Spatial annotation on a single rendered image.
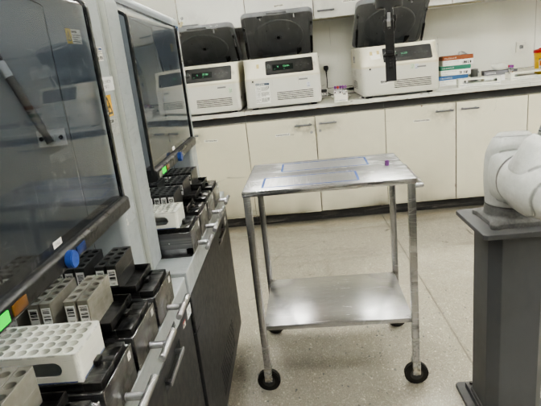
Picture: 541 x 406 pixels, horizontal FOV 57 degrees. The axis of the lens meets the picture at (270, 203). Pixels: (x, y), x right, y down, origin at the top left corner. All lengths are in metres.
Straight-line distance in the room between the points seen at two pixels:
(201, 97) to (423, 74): 1.61
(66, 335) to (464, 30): 4.10
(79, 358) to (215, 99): 3.06
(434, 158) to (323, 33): 1.37
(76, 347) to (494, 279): 1.25
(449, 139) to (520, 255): 2.34
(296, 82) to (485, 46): 1.69
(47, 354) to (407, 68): 3.31
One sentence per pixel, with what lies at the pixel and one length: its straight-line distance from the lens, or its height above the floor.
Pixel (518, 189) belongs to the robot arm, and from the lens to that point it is 1.41.
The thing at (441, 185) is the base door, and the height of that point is 0.20.
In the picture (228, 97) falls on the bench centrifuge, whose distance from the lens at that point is 3.73.
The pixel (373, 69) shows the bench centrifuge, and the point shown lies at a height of 1.10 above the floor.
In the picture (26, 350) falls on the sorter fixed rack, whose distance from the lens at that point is 0.88.
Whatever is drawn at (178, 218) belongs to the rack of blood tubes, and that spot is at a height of 0.84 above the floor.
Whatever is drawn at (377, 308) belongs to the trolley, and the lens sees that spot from 2.03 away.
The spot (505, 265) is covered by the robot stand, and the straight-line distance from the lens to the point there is 1.67.
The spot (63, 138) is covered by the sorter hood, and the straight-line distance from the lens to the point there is 0.93.
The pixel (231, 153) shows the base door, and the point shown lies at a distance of 3.77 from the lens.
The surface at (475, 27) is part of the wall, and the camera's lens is 4.59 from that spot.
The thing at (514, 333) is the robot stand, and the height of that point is 0.35.
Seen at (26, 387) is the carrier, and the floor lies 0.87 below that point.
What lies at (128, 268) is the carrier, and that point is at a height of 0.84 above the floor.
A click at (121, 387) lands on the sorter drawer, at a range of 0.90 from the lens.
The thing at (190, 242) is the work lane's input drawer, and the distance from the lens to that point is 1.45.
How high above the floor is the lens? 1.26
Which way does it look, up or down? 16 degrees down
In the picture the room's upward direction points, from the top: 6 degrees counter-clockwise
